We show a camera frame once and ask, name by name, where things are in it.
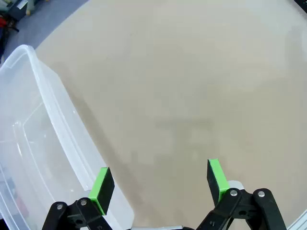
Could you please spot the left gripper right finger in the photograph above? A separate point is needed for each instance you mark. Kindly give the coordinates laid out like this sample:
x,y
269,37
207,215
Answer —
x,y
217,182

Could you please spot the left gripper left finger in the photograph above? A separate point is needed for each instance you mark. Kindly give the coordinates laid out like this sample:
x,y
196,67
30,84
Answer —
x,y
102,191

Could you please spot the clear plastic storage box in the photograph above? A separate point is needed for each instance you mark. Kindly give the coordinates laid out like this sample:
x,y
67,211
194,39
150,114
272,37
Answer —
x,y
36,143

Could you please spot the dark blue container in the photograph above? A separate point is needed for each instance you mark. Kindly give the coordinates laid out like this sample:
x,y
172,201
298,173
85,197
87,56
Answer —
x,y
18,7

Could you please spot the aluminium frame rail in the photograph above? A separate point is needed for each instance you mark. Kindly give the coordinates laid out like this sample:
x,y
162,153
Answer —
x,y
299,221

